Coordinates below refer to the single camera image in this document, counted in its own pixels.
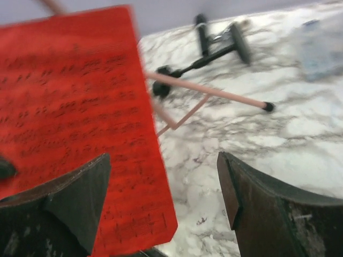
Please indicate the pink perforated music stand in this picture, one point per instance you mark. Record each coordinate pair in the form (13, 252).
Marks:
(164, 78)

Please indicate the black clip-on holder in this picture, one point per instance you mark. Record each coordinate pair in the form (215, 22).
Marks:
(214, 46)

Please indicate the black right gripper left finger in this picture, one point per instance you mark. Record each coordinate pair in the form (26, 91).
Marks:
(57, 218)

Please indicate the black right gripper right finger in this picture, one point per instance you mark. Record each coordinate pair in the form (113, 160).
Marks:
(273, 218)

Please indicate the red paper sheet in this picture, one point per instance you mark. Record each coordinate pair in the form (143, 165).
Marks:
(72, 89)

